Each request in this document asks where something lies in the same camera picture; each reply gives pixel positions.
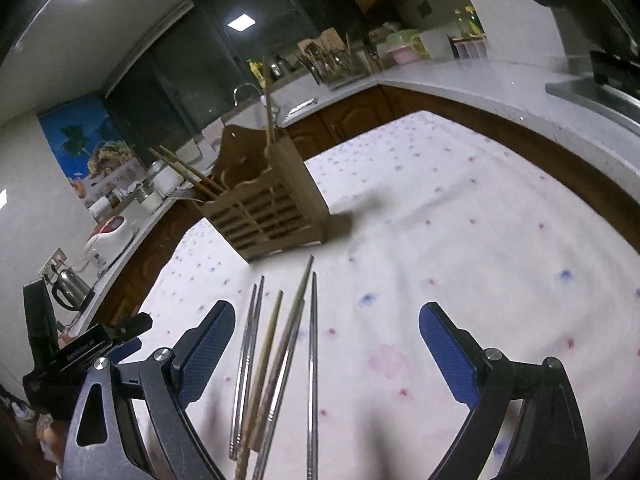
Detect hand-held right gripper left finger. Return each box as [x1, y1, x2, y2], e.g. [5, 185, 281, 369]
[62, 300, 236, 480]

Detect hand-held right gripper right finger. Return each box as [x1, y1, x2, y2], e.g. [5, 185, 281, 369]
[419, 301, 591, 480]

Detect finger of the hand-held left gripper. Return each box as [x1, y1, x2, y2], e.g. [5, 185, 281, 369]
[106, 312, 154, 342]
[107, 337, 144, 364]

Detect pile of mixed chopsticks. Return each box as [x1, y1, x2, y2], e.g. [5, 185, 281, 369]
[228, 254, 321, 480]

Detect metal fork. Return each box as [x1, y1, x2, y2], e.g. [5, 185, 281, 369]
[167, 187, 205, 204]

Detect wooden chopstick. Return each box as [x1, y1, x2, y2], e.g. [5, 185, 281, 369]
[149, 148, 222, 197]
[160, 145, 227, 193]

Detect wooden slatted utensil holder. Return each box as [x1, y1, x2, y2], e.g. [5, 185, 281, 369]
[200, 124, 332, 262]

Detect dish rack with utensils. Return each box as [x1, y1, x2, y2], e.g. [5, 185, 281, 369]
[297, 27, 369, 89]

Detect person's left hand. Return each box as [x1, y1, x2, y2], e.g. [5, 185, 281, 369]
[36, 410, 69, 467]

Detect steel electric kettle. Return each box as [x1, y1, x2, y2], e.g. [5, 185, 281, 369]
[49, 265, 96, 312]

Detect white and red rice cooker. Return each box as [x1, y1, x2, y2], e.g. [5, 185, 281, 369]
[82, 214, 141, 264]

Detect white floral tablecloth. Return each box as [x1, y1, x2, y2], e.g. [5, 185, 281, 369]
[112, 110, 640, 480]

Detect white jar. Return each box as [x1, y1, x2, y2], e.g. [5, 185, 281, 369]
[134, 160, 187, 212]

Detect curved kitchen faucet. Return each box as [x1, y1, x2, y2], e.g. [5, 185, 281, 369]
[232, 82, 262, 107]

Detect steel kitchen sink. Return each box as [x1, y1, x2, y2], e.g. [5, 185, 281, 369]
[279, 95, 321, 117]

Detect dark kitchen window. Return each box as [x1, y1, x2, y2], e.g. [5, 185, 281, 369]
[102, 0, 373, 171]

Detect white kitchen countertop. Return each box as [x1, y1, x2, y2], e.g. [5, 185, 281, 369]
[75, 54, 640, 262]

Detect pink spice jars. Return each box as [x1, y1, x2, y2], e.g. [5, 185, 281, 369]
[452, 35, 487, 59]

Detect pink and green food containers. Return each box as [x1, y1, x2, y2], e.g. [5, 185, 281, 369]
[386, 29, 432, 64]

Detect white plastic container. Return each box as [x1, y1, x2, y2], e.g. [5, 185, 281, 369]
[419, 27, 454, 61]

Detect gas stove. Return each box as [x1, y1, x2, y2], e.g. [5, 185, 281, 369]
[545, 50, 640, 127]

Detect cooking oil bottles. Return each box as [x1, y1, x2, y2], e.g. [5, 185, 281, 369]
[452, 5, 484, 39]

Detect wall power socket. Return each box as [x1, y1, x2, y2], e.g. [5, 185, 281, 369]
[40, 247, 69, 276]

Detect tropical fruit wall poster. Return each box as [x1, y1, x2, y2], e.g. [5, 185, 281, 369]
[38, 107, 139, 207]

